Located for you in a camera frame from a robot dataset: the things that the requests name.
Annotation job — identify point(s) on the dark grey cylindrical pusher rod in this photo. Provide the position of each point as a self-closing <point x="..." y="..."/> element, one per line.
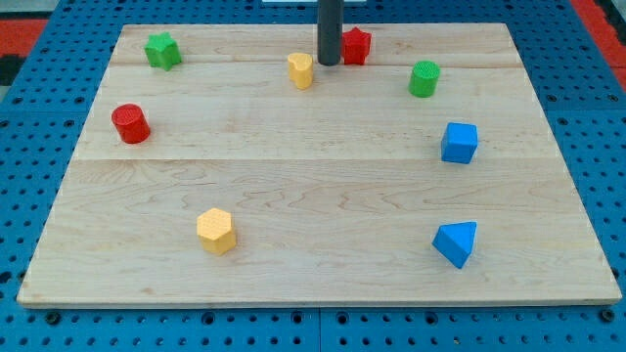
<point x="329" y="31"/>

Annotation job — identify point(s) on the yellow heart block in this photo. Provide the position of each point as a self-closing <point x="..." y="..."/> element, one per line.
<point x="300" y="68"/>

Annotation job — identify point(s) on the red star block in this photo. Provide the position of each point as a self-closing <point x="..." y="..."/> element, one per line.
<point x="355" y="46"/>

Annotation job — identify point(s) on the green star block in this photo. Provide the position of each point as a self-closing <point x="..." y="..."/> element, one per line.
<point x="162" y="51"/>

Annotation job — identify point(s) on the green cylinder block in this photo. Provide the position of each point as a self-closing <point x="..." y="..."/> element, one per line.
<point x="424" y="79"/>

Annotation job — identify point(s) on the blue cube block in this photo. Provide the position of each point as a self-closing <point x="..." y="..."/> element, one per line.
<point x="459" y="142"/>

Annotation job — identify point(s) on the light wooden board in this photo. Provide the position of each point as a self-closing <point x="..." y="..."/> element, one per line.
<point x="336" y="191"/>

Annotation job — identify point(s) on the red cylinder block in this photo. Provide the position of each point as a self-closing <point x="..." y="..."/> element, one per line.
<point x="131" y="124"/>

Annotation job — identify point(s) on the yellow hexagon block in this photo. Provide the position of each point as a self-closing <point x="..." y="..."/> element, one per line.
<point x="216" y="232"/>

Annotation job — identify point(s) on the blue triangular prism block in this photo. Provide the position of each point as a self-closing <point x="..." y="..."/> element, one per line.
<point x="455" y="242"/>

